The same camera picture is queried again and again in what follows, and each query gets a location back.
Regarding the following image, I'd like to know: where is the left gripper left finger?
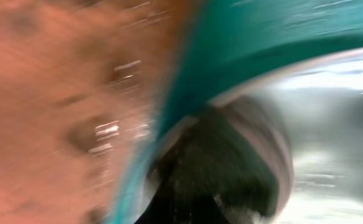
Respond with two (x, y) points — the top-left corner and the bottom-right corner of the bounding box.
(134, 175), (229, 224)

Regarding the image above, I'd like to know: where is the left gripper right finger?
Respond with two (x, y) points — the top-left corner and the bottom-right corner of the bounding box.
(224, 96), (294, 218)

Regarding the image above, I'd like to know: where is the light blue round plate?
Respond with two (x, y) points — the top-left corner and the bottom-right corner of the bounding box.
(136, 50), (363, 223)

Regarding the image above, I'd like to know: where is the dark green sponge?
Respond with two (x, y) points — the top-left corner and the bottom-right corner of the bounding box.
(153, 108), (278, 217)

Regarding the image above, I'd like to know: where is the teal plastic serving tray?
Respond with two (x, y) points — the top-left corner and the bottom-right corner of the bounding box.
(108, 0), (363, 224)

